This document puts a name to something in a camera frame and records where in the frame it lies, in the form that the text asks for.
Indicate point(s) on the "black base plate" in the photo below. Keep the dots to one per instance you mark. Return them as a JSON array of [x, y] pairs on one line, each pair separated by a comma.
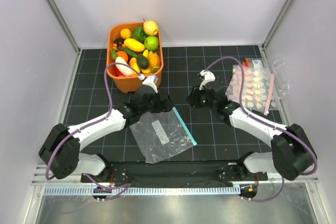
[[179, 174]]

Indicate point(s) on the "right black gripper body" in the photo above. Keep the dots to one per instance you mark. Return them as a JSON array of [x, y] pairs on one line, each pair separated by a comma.
[[201, 100]]

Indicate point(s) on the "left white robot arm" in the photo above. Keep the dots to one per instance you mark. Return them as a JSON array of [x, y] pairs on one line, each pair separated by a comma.
[[62, 149]]

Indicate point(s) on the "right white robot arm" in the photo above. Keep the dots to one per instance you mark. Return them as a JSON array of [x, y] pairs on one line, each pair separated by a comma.
[[291, 153]]

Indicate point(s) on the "yellow mango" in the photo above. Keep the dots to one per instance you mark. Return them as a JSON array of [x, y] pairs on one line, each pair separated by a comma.
[[134, 45]]

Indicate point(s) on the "yellow lemon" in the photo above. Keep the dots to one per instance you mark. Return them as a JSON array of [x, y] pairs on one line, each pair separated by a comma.
[[125, 33]]

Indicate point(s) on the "white radish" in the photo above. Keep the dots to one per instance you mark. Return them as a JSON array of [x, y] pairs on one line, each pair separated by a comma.
[[123, 67]]

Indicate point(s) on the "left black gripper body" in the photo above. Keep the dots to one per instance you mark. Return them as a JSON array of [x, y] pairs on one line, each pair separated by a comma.
[[154, 106]]

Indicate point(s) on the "orange tangerine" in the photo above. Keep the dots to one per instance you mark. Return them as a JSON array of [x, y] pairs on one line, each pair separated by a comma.
[[123, 55]]

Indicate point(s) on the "black grid mat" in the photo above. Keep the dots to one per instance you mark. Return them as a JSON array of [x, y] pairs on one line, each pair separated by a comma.
[[91, 94]]

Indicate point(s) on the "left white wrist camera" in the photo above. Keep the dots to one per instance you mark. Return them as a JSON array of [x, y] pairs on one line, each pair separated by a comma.
[[151, 81]]

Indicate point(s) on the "orange bell pepper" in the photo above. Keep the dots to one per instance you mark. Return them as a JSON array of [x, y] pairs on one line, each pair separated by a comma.
[[154, 60]]

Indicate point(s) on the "dark green avocado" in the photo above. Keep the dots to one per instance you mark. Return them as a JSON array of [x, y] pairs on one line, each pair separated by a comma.
[[142, 62]]

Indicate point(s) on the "green apple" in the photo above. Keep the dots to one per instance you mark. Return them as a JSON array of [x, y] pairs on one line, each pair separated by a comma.
[[151, 43]]

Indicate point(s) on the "clear blue zip bag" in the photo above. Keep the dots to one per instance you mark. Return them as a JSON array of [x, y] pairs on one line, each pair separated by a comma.
[[161, 136]]

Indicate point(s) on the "slotted cable duct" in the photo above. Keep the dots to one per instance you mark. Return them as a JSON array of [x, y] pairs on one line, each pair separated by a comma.
[[91, 190]]

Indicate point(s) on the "green bell pepper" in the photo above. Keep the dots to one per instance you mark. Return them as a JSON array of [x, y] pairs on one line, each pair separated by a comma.
[[139, 34]]

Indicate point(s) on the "bag of pink sliced food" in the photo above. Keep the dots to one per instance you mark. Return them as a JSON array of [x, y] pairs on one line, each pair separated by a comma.
[[254, 89]]

